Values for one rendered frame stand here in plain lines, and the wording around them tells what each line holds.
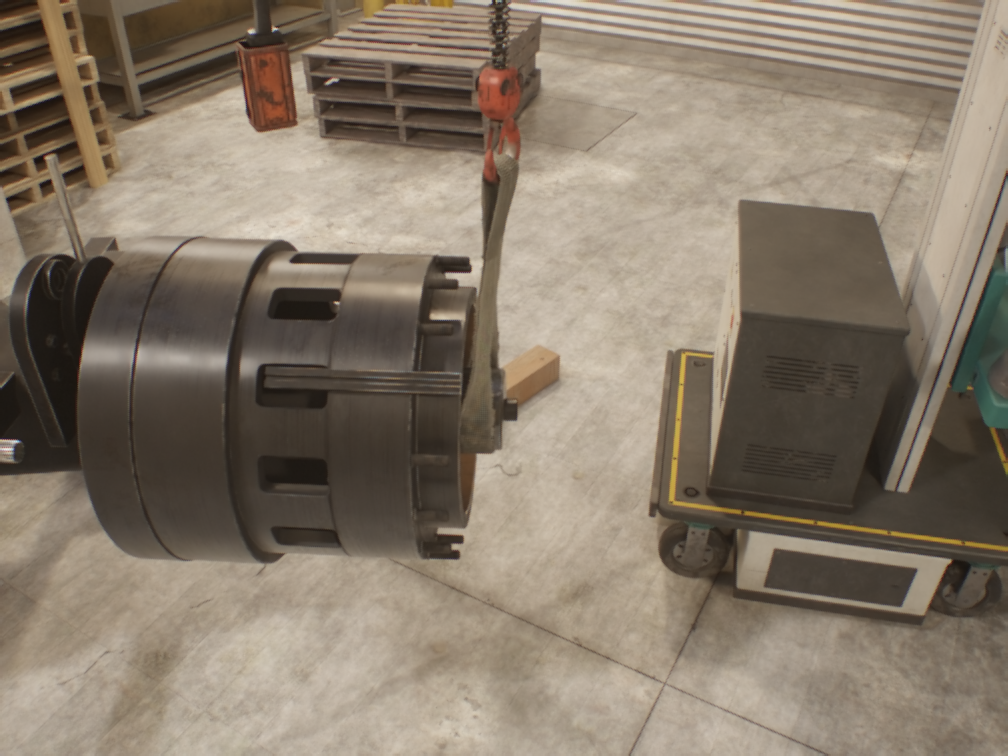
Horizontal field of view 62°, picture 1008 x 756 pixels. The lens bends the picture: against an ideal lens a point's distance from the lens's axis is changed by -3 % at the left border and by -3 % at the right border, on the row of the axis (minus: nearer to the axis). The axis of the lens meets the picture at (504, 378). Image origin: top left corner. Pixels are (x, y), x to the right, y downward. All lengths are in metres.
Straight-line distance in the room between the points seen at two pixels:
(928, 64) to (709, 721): 5.03
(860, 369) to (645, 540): 0.84
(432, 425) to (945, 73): 5.44
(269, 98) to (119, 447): 0.55
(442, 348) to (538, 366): 1.59
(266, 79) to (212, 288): 0.36
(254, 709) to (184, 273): 1.13
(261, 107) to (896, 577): 1.74
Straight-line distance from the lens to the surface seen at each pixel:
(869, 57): 6.42
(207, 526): 1.37
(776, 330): 1.85
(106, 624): 2.43
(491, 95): 1.15
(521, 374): 2.83
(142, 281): 1.40
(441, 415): 1.27
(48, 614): 2.52
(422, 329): 1.26
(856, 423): 2.00
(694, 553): 2.27
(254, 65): 1.11
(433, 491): 1.33
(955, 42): 6.35
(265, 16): 1.13
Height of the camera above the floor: 1.76
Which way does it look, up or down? 36 degrees down
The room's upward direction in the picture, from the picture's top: straight up
